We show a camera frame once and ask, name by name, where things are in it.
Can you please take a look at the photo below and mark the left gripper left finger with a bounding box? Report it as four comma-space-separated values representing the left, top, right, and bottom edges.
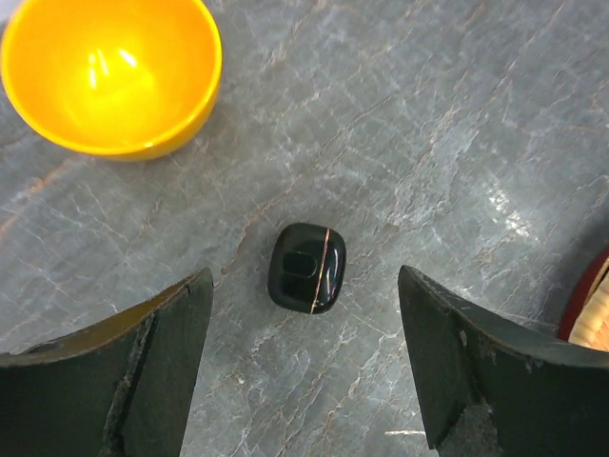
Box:
1, 268, 213, 456

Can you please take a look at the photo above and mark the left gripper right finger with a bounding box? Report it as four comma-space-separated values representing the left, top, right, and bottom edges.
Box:
398, 266, 608, 456

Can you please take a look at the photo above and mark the black earbud charging case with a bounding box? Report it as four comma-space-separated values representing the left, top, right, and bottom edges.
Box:
267, 223, 346, 314

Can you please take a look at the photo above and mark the woven bamboo tray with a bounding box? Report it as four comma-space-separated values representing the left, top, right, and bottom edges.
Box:
568, 278, 608, 351

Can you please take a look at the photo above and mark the red round plate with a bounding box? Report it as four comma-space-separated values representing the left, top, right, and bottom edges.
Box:
557, 248, 608, 341

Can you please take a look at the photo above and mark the orange bowl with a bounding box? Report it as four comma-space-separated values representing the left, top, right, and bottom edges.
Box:
1, 1, 223, 162

